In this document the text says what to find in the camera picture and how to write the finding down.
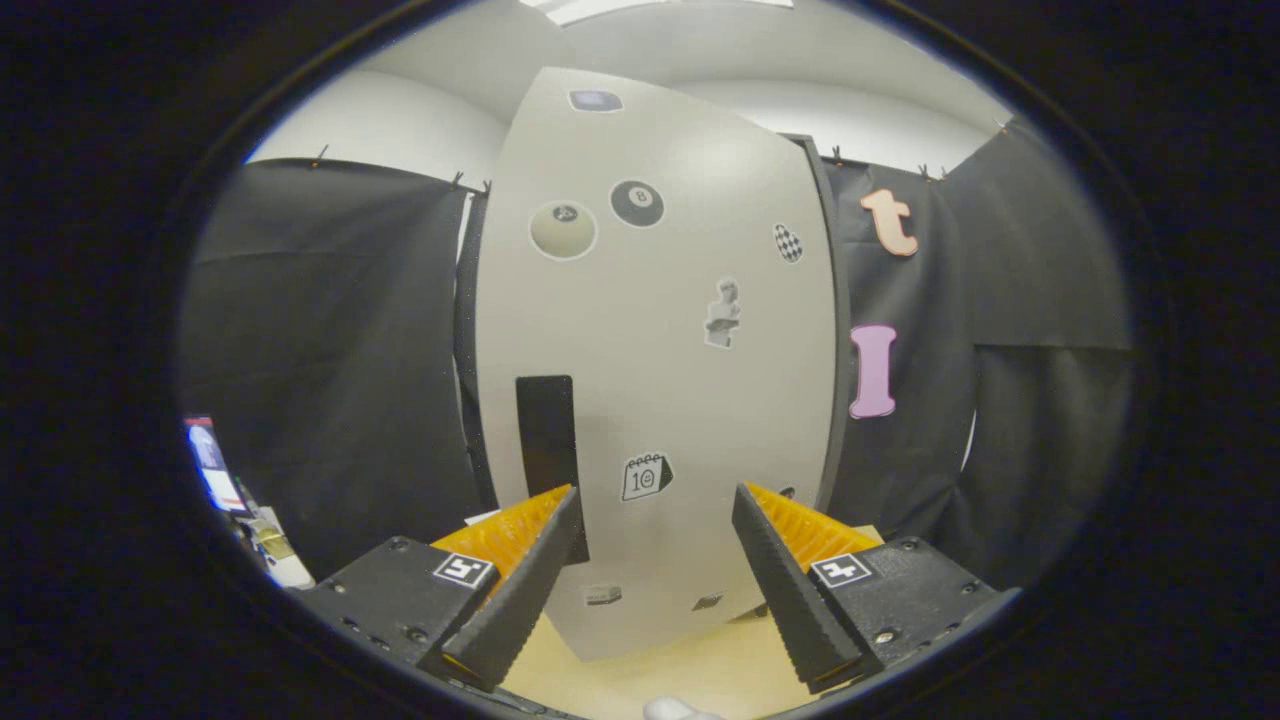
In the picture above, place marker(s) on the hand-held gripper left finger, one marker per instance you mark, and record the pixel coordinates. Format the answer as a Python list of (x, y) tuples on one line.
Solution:
[(520, 600)]

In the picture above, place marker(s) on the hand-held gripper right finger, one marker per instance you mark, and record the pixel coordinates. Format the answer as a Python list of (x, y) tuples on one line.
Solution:
[(790, 600)]

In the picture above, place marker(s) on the grey shoe cabinet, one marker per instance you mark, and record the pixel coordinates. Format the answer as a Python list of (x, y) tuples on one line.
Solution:
[(843, 380)]

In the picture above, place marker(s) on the beige shoe cabinet door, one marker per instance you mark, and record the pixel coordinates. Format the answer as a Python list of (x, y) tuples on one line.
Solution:
[(680, 400)]

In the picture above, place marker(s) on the white book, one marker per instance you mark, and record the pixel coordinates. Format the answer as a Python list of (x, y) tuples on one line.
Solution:
[(482, 517)]

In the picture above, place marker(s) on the white and gold object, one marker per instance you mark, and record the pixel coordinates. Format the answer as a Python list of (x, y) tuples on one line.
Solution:
[(280, 560)]

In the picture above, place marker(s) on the black backdrop cloth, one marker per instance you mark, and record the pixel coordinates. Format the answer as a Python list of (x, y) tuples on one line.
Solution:
[(330, 350)]

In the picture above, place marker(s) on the lit display screen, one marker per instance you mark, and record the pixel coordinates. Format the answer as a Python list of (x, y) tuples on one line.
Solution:
[(212, 465)]

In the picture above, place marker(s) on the long ceiling light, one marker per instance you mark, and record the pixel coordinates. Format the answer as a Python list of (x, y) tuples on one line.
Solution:
[(640, 8)]

